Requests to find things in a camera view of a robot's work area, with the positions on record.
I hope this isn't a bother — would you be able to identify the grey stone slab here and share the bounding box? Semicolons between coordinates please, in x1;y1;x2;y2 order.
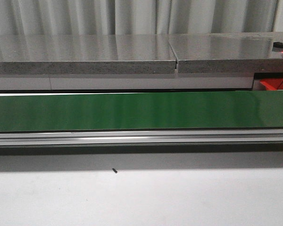
168;32;283;73
0;35;176;75

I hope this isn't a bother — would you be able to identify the grey stone slab right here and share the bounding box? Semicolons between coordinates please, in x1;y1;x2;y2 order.
168;32;283;73

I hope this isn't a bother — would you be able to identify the white curtain backdrop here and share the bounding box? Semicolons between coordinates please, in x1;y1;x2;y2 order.
0;0;283;35

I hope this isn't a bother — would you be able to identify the aluminium conveyor side rail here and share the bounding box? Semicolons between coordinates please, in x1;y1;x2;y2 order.
0;129;283;147

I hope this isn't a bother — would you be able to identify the grey stone slab left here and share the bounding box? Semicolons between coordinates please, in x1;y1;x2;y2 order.
0;35;176;75

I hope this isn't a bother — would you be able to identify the green conveyor belt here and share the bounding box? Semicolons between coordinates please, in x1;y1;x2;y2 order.
0;90;283;132

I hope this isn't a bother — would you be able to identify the red plastic bin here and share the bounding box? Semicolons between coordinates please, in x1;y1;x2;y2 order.
260;78;283;90

